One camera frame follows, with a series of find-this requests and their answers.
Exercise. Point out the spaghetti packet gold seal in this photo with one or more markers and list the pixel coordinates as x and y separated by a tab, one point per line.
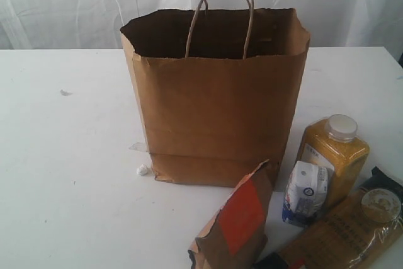
353	234

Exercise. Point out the clear tape scrap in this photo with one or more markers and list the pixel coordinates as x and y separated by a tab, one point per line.
139	146

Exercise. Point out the brown pouch orange label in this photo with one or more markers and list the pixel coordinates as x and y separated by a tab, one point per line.
234	237

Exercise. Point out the white paper crumb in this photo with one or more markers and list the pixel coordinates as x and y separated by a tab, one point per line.
142	170

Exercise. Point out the yellow grain bottle white cap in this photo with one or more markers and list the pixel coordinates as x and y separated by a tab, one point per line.
332	142

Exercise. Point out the brown paper shopping bag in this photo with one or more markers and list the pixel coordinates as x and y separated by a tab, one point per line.
216	89

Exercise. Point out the small white blue carton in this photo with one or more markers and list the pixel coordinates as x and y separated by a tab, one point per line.
305	194

